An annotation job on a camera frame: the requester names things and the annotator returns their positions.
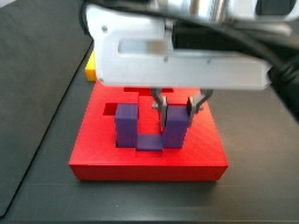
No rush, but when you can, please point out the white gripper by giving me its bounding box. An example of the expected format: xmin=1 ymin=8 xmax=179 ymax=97
xmin=87 ymin=4 xmax=270 ymax=128

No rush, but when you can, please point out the black cable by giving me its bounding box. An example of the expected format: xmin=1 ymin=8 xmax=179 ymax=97
xmin=79 ymin=0 xmax=299 ymax=121

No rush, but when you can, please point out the yellow bar block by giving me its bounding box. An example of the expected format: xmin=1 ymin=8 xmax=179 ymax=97
xmin=85 ymin=52 xmax=97 ymax=81

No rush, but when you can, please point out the purple U-shaped block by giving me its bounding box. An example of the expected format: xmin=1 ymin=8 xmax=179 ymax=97
xmin=115 ymin=103 xmax=189 ymax=151

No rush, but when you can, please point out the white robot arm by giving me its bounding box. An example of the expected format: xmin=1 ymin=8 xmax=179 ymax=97
xmin=85 ymin=0 xmax=299 ymax=121

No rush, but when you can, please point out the red puzzle board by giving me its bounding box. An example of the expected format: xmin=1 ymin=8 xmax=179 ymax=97
xmin=69 ymin=83 xmax=228 ymax=181

